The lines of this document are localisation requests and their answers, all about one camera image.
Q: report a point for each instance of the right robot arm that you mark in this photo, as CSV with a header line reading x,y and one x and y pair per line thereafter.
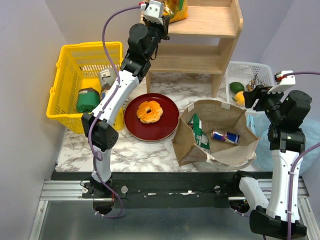
x,y
277,216

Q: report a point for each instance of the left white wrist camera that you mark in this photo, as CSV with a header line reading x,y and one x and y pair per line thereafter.
x,y
154,12

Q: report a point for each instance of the light blue plastic bag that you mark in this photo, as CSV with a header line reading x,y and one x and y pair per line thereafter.
x,y
259,124

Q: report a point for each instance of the orange fruit with leaf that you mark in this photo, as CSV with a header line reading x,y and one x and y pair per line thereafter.
x,y
239,98

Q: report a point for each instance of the yellow plastic shopping basket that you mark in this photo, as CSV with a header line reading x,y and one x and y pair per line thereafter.
x,y
77,67

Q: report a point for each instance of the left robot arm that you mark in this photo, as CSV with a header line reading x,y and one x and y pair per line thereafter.
x,y
143,42

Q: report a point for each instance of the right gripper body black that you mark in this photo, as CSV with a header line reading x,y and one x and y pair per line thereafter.
x,y
267,101

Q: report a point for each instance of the aluminium frame profile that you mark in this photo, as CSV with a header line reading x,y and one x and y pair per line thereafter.
x,y
54,190

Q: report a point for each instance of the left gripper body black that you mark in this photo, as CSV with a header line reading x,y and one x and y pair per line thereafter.
x,y
159,29

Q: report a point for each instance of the green wrapped food package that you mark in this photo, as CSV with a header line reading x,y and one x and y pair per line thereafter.
x,y
88,99

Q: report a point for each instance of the grey wrapped food package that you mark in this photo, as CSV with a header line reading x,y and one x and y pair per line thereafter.
x,y
107,77

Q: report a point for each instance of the blue drink can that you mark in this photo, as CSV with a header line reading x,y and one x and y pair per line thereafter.
x,y
225,136

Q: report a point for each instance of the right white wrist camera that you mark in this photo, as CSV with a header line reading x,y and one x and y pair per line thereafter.
x,y
285,80

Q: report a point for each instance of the wooden shelf rack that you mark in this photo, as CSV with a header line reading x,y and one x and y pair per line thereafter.
x,y
203,43

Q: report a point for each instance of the orange fluffy food item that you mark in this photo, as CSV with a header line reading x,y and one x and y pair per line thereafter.
x,y
149,112

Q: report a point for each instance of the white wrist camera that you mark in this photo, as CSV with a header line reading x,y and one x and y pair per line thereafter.
x,y
285,80
154,12

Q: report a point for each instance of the brown longan fruit bunch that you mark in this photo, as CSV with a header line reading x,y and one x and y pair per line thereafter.
x,y
255,81

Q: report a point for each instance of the green snack packet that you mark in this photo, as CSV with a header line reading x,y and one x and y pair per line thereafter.
x,y
200,137

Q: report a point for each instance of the green lime fruit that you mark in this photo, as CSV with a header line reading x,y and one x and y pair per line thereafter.
x,y
236,87

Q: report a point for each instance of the brown paper grocery bag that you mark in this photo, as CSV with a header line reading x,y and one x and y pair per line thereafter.
x,y
214,116

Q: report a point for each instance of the red round lacquer tray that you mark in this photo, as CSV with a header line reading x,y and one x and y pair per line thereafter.
x,y
156,131

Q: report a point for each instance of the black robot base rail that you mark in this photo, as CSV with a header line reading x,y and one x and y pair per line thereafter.
x,y
140,190

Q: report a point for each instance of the beige wrapped food package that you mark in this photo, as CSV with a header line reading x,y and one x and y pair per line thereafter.
x,y
104,91

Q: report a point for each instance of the white plastic mesh basket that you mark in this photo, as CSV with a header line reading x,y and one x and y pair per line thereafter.
x,y
243,72

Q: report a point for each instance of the yellow snack bag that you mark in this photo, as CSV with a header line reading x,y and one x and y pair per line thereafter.
x,y
176,9

